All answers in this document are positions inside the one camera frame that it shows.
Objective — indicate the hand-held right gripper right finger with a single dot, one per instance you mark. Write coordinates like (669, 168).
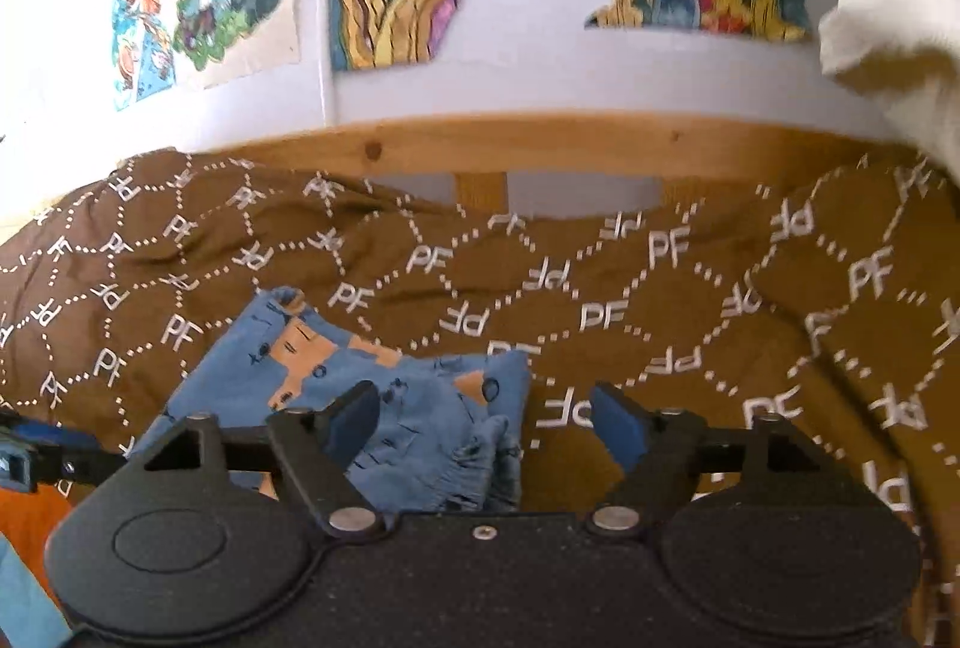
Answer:
(619, 429)

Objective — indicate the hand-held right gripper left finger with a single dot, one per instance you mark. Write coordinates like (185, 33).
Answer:
(354, 427)

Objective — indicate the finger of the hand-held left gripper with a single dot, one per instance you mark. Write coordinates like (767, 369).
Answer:
(19, 430)
(67, 462)

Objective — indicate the blue pants with orange print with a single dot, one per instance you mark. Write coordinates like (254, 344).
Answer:
(420, 423)

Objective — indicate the colour-block cloth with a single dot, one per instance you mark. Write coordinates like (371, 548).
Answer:
(30, 543)

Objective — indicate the brown printed blanket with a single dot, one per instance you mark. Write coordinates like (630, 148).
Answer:
(675, 318)

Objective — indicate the white cloth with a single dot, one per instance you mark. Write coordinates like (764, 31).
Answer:
(900, 3)

